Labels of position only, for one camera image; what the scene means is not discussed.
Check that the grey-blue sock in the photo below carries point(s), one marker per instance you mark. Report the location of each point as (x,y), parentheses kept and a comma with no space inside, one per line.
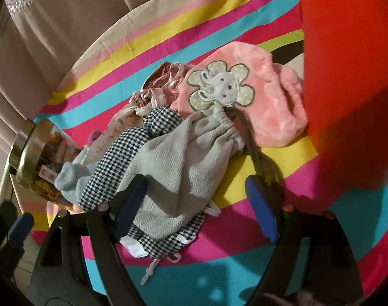
(66,178)

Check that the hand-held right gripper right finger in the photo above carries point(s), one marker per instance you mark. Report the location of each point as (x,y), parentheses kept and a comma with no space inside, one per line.
(264,210)

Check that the pink white floral cloth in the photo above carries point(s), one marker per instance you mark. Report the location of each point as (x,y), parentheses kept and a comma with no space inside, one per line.
(162,79)

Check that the black white checked cloth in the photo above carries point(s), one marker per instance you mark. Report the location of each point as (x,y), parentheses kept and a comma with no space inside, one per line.
(117,159)

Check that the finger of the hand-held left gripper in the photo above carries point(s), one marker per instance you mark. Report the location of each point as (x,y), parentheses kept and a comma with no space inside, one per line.
(20,226)
(4,215)

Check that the beige curtain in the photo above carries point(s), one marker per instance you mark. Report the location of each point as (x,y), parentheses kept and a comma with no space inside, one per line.
(53,54)

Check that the colourful striped tablecloth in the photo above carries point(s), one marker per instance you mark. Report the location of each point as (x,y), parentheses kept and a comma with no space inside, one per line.
(213,277)

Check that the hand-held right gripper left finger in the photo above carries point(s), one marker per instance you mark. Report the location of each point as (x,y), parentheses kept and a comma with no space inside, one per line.
(130,207)

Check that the glass jar with gold lid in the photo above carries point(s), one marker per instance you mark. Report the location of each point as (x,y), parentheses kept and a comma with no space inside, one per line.
(31,153)

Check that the red thermos jug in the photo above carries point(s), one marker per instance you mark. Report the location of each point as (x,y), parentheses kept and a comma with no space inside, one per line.
(347,70)

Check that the pink fluffy hat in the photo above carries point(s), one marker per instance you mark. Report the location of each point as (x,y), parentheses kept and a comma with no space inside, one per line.
(270,114)

